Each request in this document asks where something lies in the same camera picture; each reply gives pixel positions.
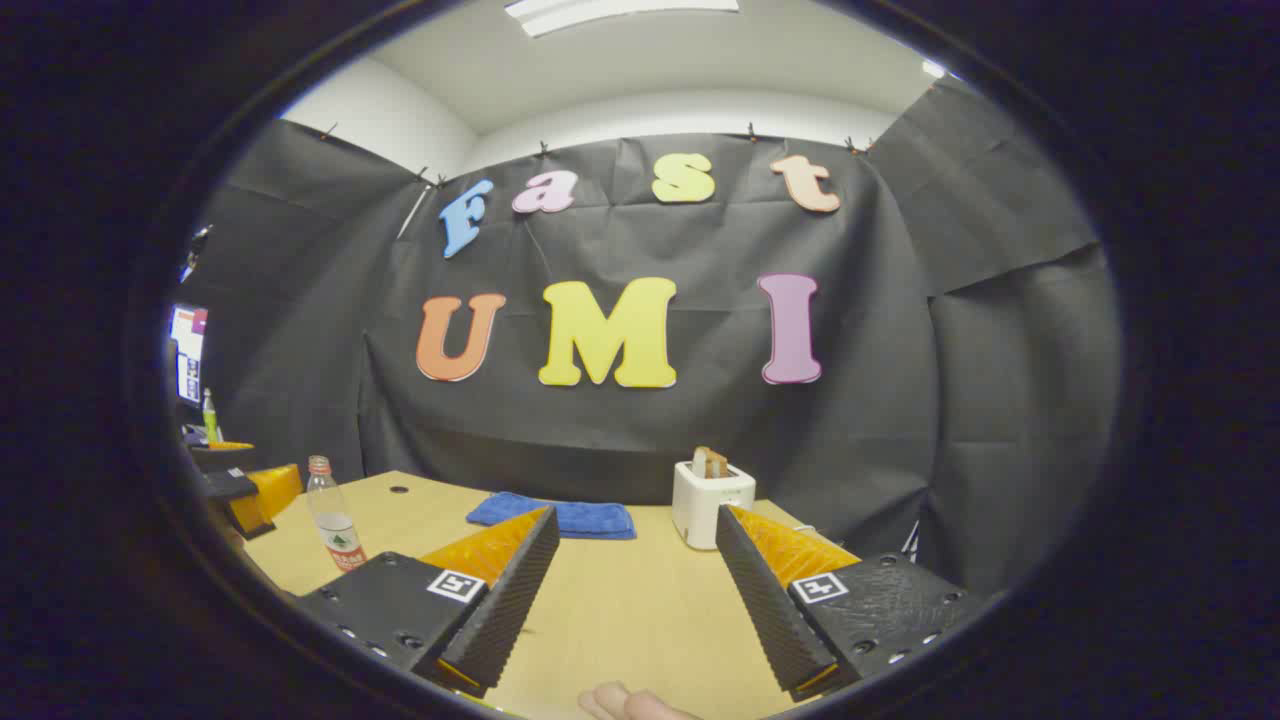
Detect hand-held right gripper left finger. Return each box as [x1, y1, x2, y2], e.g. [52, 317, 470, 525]
[295, 505, 561, 699]

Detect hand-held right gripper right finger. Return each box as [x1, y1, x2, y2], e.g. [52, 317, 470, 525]
[715, 503, 991, 703]

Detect clear plastic water bottle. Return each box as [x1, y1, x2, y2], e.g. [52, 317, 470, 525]
[305, 455, 368, 573]

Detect computer monitor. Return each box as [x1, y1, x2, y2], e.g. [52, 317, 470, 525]
[168, 303, 209, 406]

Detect blue folded towel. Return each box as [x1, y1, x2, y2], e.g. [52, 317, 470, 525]
[466, 491, 638, 541]

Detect white toaster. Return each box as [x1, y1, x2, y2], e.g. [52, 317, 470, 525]
[671, 460, 757, 551]

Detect black backdrop cloth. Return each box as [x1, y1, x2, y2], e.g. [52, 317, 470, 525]
[185, 75, 1123, 601]

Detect ceiling light panel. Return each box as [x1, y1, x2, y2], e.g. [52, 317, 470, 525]
[505, 0, 741, 38]

